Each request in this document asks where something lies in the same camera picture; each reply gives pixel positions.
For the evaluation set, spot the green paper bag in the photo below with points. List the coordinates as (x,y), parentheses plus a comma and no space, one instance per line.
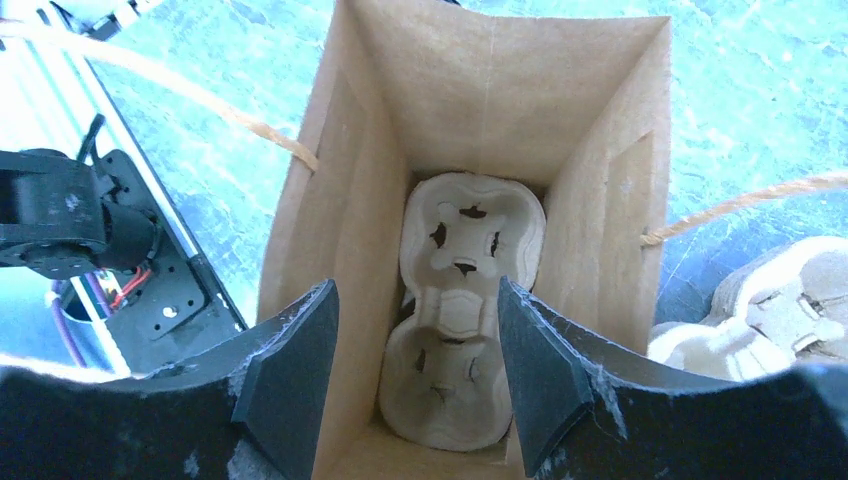
(576,110)

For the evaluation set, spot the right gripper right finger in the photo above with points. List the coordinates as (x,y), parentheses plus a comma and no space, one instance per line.
(586,407)

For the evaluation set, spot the single cardboard cup carrier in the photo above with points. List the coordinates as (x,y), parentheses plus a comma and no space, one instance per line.
(443,383)

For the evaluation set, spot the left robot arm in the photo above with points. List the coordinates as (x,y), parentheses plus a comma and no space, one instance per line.
(63,218)

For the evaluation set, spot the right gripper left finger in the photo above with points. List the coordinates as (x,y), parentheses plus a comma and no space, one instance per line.
(250,407)

